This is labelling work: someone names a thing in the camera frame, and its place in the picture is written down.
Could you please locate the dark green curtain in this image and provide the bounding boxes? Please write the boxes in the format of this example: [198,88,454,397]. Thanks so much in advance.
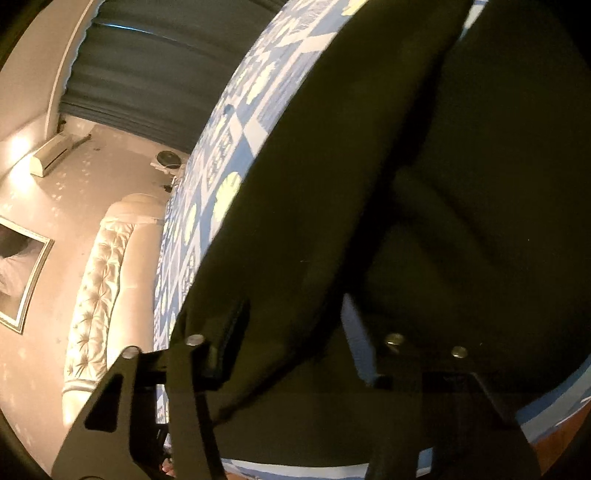
[60,0,287,155]

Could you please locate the white curtain pelmet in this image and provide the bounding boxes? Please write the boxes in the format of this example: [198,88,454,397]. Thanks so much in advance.
[48,0,105,139]

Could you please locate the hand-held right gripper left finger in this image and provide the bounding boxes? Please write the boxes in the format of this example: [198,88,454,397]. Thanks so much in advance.
[51,300,251,480]

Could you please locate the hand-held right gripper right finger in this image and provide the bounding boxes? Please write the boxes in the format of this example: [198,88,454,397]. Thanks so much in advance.
[344,295,541,480]

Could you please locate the framed wall picture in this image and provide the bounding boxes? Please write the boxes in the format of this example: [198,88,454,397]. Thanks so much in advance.
[0,216,55,334]

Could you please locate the cream tufted headboard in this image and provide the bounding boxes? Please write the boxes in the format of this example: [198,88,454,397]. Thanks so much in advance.
[61,193,164,428]

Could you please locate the white air conditioner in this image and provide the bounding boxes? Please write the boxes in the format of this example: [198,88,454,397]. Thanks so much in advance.
[30,133,75,177]

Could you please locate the blue printed blanket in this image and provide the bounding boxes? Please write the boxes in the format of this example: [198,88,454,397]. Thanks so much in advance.
[152,0,591,480]

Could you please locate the black pants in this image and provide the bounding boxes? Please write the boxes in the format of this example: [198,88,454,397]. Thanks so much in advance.
[168,0,591,467]

